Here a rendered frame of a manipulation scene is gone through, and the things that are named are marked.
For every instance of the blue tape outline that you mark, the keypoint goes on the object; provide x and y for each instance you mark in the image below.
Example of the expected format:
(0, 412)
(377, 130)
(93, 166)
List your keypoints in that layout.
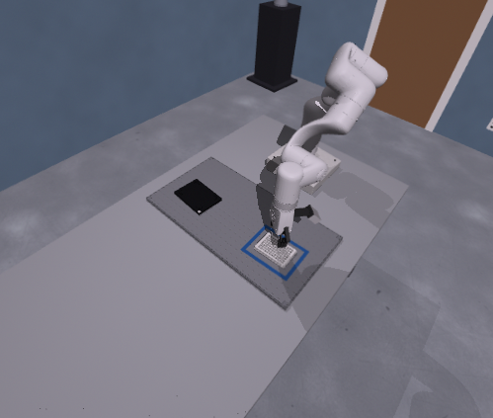
(266, 265)

